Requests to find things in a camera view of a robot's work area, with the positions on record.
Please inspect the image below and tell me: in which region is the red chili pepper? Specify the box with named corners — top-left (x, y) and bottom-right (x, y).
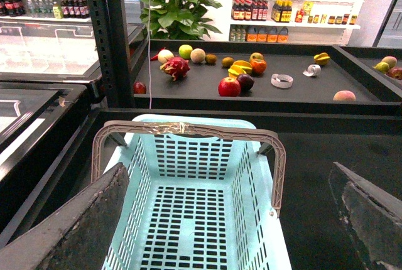
top-left (150, 47), bottom-right (165, 61)

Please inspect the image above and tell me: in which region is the beige cantaloupe melon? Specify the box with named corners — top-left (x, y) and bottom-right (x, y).
top-left (190, 48), bottom-right (206, 63)

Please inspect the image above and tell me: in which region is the red apple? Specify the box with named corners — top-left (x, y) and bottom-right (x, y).
top-left (133, 82), bottom-right (147, 94)
top-left (218, 77), bottom-right (241, 97)

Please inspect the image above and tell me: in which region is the red green mango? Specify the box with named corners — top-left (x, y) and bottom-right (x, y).
top-left (249, 52), bottom-right (264, 63)

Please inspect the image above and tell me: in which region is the white hanging cord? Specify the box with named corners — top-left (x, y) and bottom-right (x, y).
top-left (146, 0), bottom-right (158, 110)

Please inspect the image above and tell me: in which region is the pink dragon fruit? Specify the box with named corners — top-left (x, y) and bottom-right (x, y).
top-left (160, 57), bottom-right (190, 81)

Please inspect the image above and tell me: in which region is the yellow starfruit centre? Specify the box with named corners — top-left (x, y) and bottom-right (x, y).
top-left (228, 60), bottom-right (253, 78)

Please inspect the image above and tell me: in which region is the light blue plastic basket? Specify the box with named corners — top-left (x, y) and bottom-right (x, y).
top-left (102, 114), bottom-right (291, 269)

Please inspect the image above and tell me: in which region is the peach at tray edge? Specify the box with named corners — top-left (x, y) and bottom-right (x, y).
top-left (333, 90), bottom-right (356, 101)

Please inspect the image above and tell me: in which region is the yellow starfruit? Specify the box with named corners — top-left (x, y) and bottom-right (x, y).
top-left (313, 53), bottom-right (330, 66)
top-left (228, 60), bottom-right (253, 78)

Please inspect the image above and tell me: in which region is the peach right tray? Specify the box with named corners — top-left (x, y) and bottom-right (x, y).
top-left (381, 56), bottom-right (398, 69)

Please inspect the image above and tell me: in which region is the dark purple plum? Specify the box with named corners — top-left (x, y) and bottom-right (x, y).
top-left (236, 73), bottom-right (254, 92)

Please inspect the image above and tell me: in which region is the brown kiwi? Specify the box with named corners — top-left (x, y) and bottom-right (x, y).
top-left (221, 57), bottom-right (234, 68)
top-left (205, 54), bottom-right (217, 65)

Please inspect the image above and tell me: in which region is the brown kiwi right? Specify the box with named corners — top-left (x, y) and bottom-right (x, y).
top-left (221, 57), bottom-right (234, 68)

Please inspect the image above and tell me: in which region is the black metal shelf post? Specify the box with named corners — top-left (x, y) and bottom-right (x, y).
top-left (88, 0), bottom-right (134, 108)

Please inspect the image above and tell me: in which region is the green apple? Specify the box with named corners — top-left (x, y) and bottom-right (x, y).
top-left (178, 44), bottom-right (193, 60)

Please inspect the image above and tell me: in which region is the black fruit display tray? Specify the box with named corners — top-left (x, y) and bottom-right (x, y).
top-left (132, 40), bottom-right (401, 116)

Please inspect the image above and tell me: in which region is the red fruit right tray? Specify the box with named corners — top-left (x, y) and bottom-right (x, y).
top-left (386, 67), bottom-right (402, 80)

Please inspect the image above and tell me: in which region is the white round fruit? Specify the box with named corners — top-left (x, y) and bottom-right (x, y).
top-left (157, 49), bottom-right (174, 64)

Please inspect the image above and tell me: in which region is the yellow starfruit right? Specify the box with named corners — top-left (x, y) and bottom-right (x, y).
top-left (313, 53), bottom-right (330, 66)

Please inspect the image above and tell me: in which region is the red apple at left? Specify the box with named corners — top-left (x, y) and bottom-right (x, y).
top-left (133, 82), bottom-right (147, 94)

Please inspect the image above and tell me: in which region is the orange persimmon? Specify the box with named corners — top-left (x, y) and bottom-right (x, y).
top-left (250, 58), bottom-right (267, 75)

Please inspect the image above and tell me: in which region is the clear tape ring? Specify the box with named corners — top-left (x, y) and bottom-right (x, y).
top-left (271, 73), bottom-right (294, 89)

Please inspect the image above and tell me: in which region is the brown kiwi left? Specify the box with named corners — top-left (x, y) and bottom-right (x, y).
top-left (205, 54), bottom-right (217, 65)

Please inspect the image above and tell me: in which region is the green potted plant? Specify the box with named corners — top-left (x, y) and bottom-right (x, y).
top-left (140, 0), bottom-right (222, 40)

